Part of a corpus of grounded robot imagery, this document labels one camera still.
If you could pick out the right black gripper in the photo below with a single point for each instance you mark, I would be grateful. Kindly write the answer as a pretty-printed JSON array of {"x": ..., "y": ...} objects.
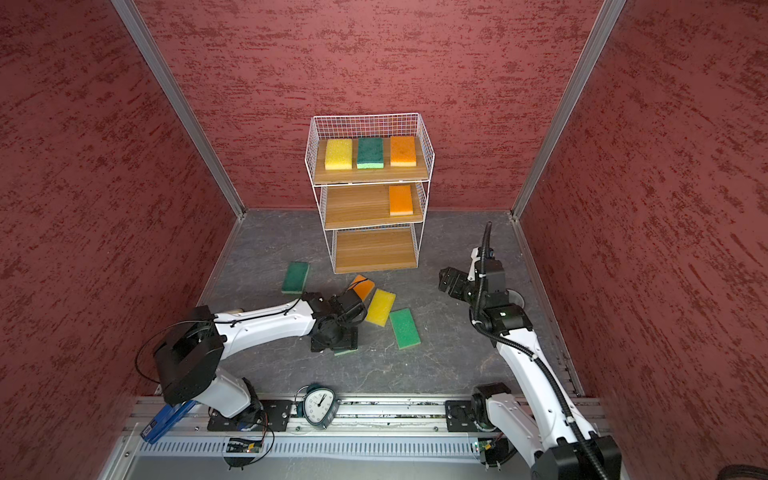
[{"x": 460, "y": 278}]

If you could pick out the left circuit board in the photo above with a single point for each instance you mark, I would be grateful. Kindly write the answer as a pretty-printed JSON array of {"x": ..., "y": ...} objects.
[{"x": 244, "y": 446}]

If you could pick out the blue stapler tool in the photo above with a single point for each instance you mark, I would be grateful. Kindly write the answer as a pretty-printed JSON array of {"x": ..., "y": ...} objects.
[{"x": 164, "y": 420}]

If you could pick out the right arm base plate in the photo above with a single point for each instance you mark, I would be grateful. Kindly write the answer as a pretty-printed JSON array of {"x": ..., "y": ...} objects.
[{"x": 461, "y": 417}]

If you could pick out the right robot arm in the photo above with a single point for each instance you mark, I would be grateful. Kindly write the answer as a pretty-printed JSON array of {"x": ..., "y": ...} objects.
[{"x": 555, "y": 440}]

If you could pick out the light green sponge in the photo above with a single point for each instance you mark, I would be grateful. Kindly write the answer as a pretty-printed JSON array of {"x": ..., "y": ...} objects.
[{"x": 404, "y": 328}]

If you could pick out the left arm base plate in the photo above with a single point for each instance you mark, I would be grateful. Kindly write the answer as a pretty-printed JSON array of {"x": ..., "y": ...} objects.
[{"x": 263, "y": 416}]

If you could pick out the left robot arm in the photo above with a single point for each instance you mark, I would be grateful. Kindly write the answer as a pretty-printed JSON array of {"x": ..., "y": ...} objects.
[{"x": 190, "y": 355}]

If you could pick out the green analog clock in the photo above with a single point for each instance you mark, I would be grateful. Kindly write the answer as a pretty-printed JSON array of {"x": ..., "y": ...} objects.
[{"x": 319, "y": 406}]

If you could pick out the white wire wooden shelf rack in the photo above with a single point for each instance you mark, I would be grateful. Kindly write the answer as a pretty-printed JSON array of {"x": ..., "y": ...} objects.
[{"x": 353, "y": 205}]

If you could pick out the dark green sponge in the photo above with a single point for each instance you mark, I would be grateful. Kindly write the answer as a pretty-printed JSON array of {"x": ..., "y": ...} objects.
[
  {"x": 295, "y": 278},
  {"x": 370, "y": 153},
  {"x": 345, "y": 352}
]

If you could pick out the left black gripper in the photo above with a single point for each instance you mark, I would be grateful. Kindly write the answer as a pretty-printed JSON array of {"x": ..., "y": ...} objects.
[{"x": 349, "y": 341}]

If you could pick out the right circuit board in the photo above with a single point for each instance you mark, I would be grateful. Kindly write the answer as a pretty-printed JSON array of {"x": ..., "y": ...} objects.
[{"x": 492, "y": 453}]

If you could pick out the orange sponge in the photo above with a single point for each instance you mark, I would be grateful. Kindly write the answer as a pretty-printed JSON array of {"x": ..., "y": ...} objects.
[
  {"x": 362, "y": 286},
  {"x": 403, "y": 151},
  {"x": 400, "y": 200}
]

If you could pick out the circuit board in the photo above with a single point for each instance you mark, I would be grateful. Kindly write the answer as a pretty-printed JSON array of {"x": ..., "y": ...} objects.
[
  {"x": 492, "y": 453},
  {"x": 244, "y": 446}
]

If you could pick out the yellow sponge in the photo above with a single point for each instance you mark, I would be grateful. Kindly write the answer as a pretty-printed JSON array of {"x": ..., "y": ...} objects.
[
  {"x": 380, "y": 307},
  {"x": 339, "y": 154}
]

